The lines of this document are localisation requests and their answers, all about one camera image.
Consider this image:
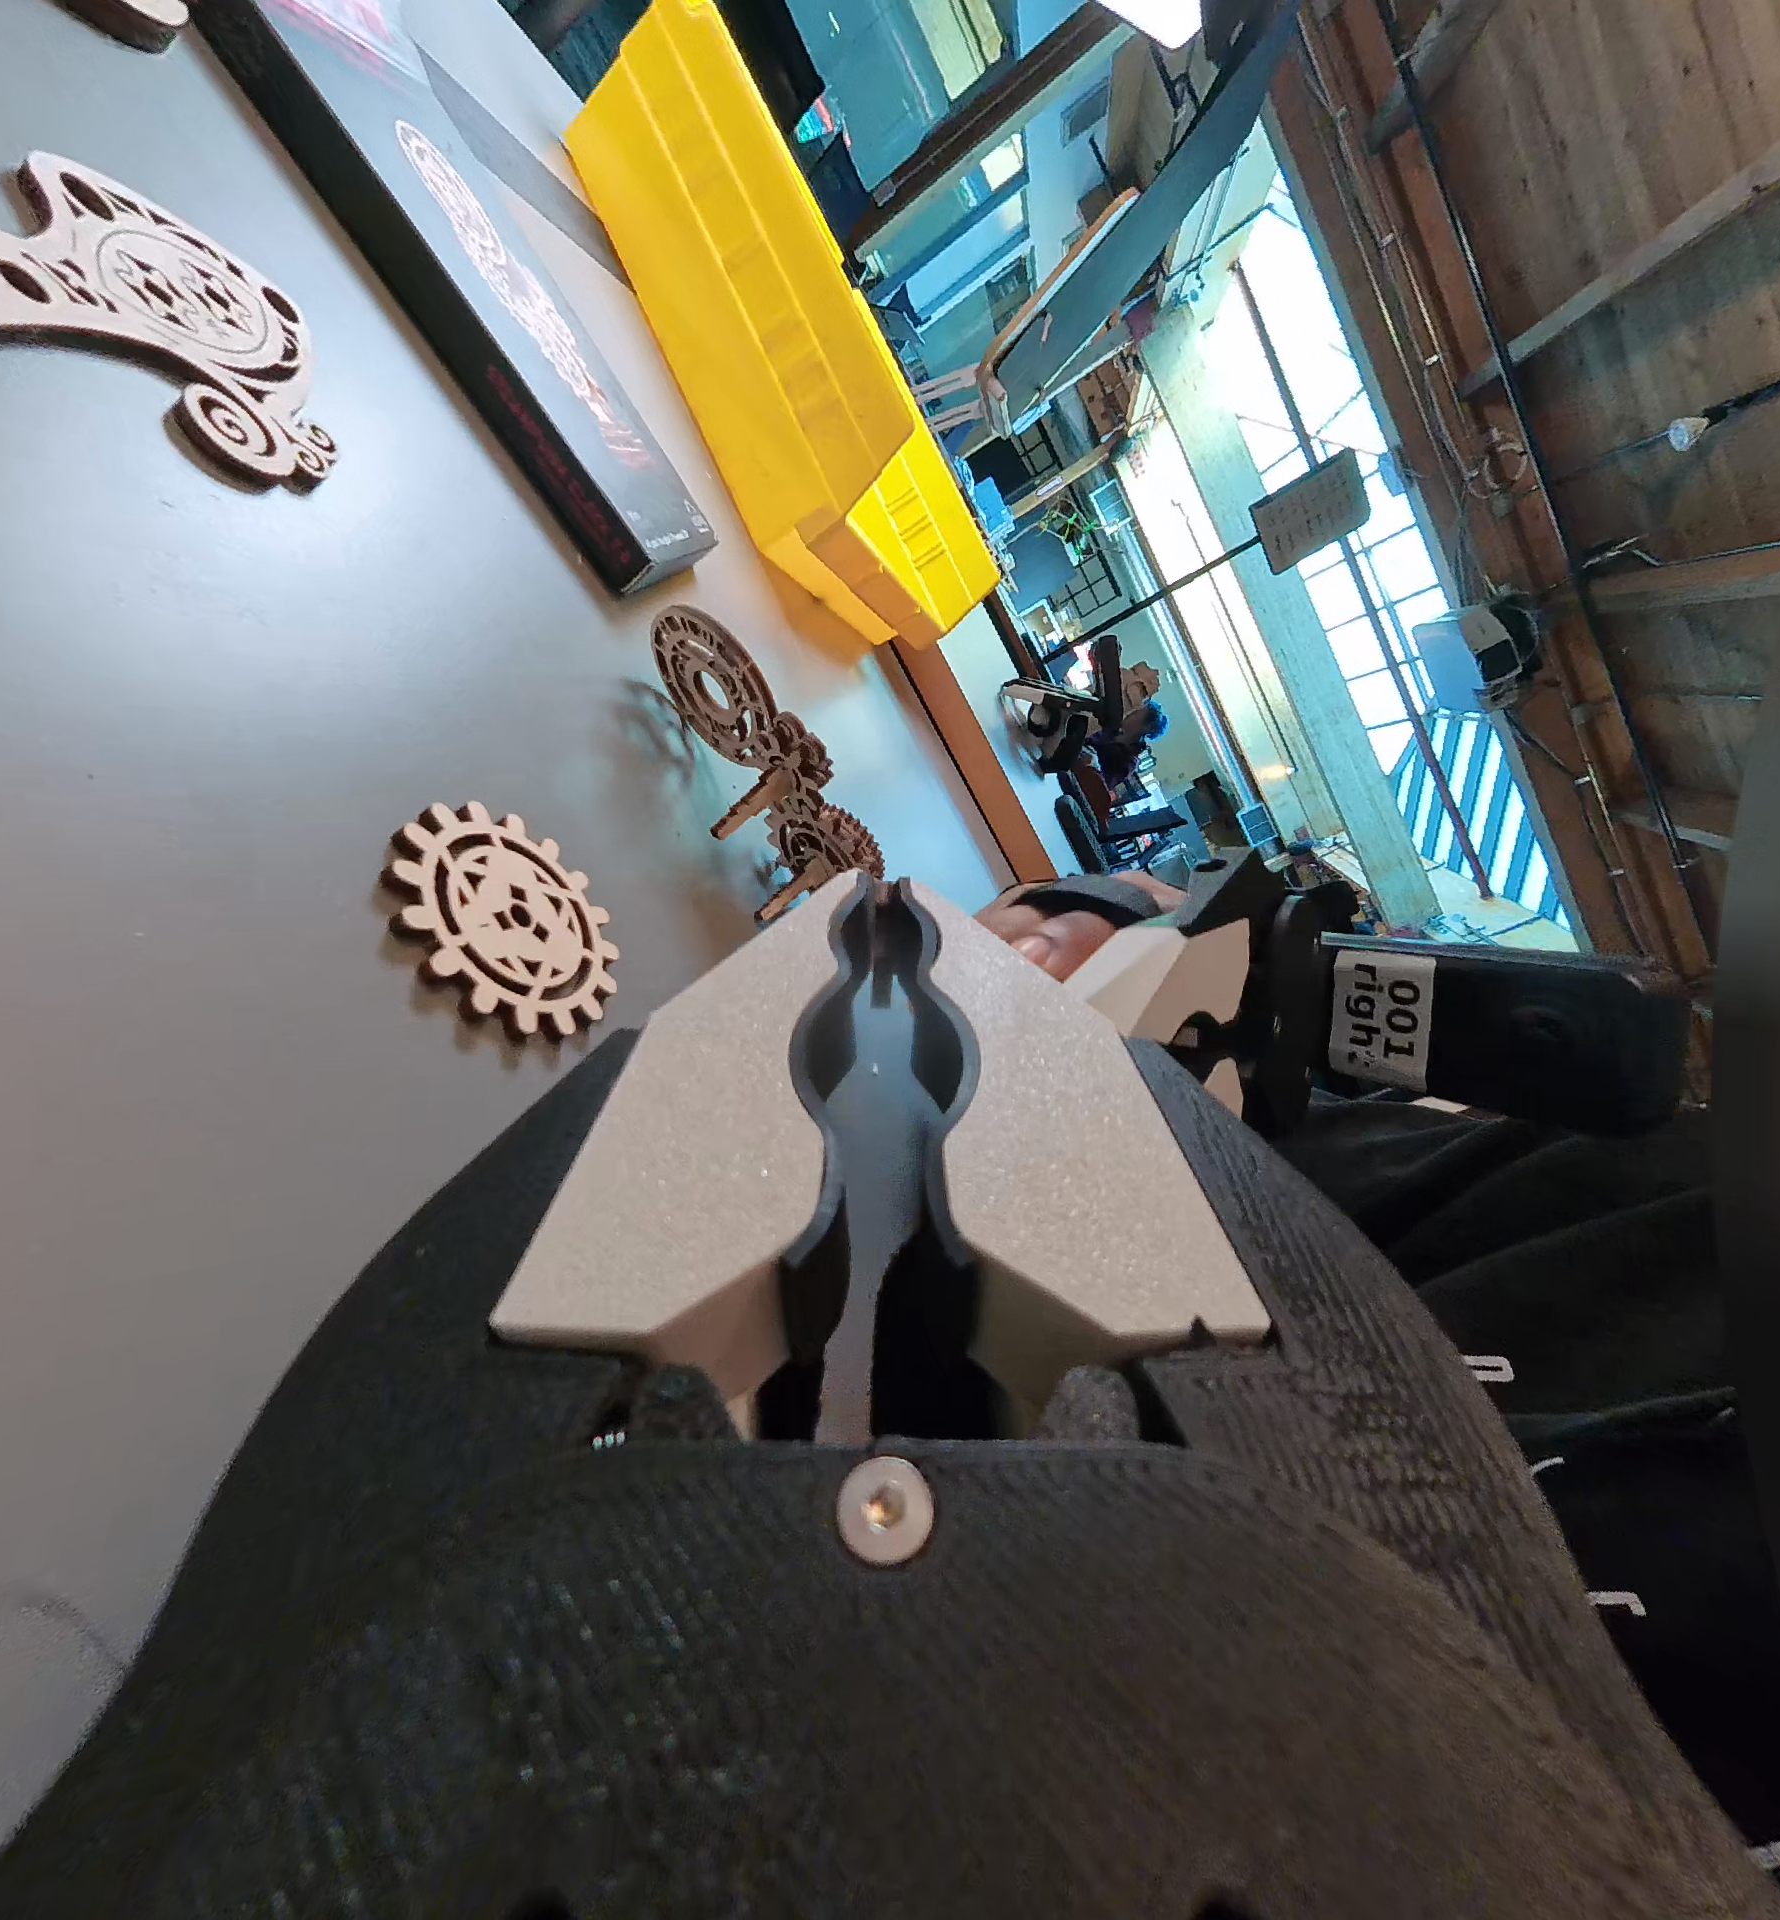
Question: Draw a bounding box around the person's dark sweater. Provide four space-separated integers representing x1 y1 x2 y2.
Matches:
1272 1087 1780 1920

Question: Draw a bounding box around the person's right hand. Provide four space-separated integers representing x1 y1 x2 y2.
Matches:
976 878 1189 980

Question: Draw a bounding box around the wooden gear assembly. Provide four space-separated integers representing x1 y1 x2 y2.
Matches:
651 604 887 923

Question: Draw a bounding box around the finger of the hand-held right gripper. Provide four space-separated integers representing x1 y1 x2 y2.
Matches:
1075 922 1210 1058
1187 1019 1255 1124

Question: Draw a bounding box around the ornate wooden paddle piece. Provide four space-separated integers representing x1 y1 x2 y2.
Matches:
0 151 337 495

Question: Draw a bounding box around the stacked wooden gear disc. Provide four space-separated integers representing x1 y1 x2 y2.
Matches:
65 0 194 53

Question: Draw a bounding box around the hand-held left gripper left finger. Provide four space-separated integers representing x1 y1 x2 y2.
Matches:
486 875 874 1431

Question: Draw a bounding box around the hanging square sign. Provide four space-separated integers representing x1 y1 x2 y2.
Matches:
1252 450 1373 573

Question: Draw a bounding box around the yellow plastic bin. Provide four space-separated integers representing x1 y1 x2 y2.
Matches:
565 0 1006 650

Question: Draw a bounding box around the grey desk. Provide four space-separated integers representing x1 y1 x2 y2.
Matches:
0 0 1057 1877

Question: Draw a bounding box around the wooden gear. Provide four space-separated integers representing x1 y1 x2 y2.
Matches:
384 800 621 1041

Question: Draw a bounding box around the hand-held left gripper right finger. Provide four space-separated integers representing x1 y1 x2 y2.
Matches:
890 875 1277 1431

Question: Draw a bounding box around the black puzzle box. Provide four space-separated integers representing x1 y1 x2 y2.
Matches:
192 0 719 597

